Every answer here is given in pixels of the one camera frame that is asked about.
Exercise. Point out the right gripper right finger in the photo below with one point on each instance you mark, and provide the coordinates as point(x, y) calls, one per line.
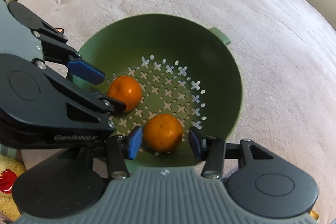
point(209, 149)

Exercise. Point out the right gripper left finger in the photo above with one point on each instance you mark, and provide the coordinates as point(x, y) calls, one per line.
point(120, 148)

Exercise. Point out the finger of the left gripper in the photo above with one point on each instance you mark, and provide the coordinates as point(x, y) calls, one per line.
point(54, 44)

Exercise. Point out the orange mandarin front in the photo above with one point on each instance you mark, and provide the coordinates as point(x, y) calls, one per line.
point(163, 133)

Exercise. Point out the orange mandarin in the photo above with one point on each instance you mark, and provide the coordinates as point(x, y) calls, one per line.
point(163, 133)
point(127, 90)

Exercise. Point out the green plastic colander bowl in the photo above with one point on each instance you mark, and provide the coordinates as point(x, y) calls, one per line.
point(183, 69)

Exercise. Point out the yellow red plush toy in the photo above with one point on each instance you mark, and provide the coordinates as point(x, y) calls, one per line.
point(11, 169)

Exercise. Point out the pink bed blanket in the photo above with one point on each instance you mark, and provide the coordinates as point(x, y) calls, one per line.
point(286, 54)

